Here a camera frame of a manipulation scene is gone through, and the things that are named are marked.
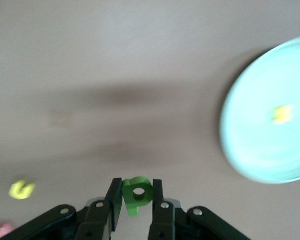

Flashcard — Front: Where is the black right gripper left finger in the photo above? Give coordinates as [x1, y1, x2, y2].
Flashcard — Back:
[4, 177, 123, 240]

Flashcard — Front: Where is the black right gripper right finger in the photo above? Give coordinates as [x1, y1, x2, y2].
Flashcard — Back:
[147, 179, 251, 240]

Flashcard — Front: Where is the green letter p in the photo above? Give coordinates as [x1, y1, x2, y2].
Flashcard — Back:
[121, 176, 155, 218]

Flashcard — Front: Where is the yellow letter u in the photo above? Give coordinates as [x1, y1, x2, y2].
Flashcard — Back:
[9, 179, 37, 200]

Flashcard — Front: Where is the yellow letter s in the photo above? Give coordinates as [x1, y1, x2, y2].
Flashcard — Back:
[271, 104, 296, 125]

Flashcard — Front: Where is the pink letter w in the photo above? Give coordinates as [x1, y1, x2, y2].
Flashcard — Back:
[0, 223, 13, 238]

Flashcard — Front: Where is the green plate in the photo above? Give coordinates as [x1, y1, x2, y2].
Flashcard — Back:
[219, 34, 300, 185]

